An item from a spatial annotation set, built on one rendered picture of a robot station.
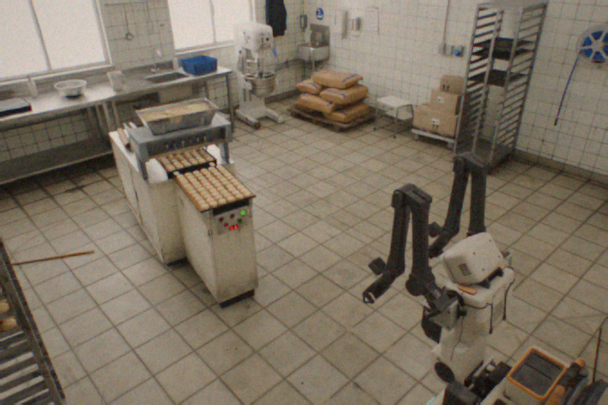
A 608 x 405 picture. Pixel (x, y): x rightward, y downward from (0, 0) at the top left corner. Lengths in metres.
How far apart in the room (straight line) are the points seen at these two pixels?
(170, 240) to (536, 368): 2.83
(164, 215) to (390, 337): 1.96
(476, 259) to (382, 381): 1.47
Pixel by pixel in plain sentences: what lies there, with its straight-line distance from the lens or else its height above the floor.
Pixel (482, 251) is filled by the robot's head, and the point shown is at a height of 1.36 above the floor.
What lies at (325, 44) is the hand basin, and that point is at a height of 0.91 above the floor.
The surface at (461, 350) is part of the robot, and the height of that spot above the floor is 0.90.
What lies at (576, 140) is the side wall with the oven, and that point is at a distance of 6.10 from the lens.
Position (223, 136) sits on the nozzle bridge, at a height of 1.06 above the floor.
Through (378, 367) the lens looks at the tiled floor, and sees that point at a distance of 3.26.
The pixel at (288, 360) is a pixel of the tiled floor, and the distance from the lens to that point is 3.27.
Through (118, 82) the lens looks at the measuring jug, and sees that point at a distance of 6.08.
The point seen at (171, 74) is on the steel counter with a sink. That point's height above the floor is 0.85.
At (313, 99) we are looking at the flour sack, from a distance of 6.90.
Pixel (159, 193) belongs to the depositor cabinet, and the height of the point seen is 0.75.
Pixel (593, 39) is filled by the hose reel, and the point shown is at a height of 1.51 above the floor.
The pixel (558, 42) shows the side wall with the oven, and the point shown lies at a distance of 5.97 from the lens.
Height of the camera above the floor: 2.46
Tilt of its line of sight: 30 degrees down
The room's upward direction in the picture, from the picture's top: 1 degrees counter-clockwise
